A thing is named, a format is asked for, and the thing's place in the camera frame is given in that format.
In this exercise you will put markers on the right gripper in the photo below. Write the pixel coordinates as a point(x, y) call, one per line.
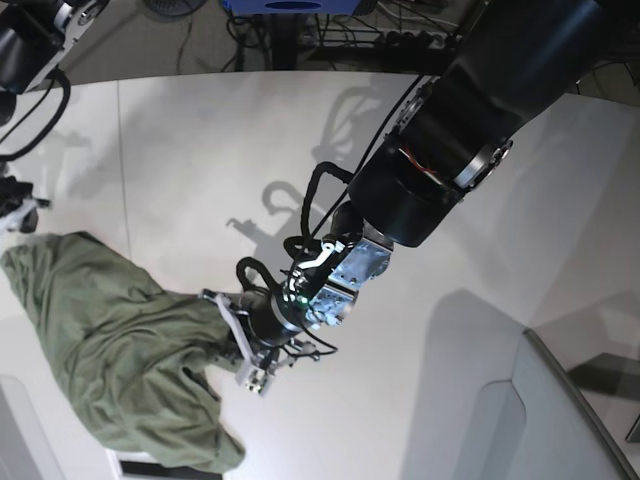
point(19, 207)

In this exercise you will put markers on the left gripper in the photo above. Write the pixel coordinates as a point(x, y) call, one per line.
point(266, 340)

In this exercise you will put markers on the green t-shirt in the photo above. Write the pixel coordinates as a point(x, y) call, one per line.
point(128, 355)

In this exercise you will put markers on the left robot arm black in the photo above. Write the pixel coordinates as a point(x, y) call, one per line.
point(443, 138)

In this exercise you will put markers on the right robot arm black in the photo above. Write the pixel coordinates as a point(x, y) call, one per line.
point(35, 37)

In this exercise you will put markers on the blue bin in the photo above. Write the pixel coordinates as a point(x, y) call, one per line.
point(331, 7)

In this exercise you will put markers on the black power strip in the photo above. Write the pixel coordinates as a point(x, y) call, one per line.
point(421, 39)

